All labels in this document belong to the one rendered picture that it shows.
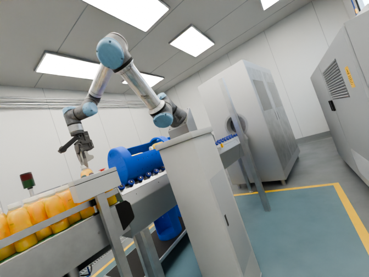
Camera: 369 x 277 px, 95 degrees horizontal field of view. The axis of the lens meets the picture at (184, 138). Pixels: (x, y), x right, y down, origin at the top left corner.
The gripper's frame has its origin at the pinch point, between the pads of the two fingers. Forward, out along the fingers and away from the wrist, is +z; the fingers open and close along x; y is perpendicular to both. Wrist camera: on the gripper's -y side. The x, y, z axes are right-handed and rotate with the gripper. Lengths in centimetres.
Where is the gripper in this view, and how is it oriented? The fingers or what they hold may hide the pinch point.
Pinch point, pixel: (84, 166)
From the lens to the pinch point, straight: 114.6
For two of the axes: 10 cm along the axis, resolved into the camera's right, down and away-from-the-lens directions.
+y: 6.3, -2.1, 7.4
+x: -7.0, 2.7, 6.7
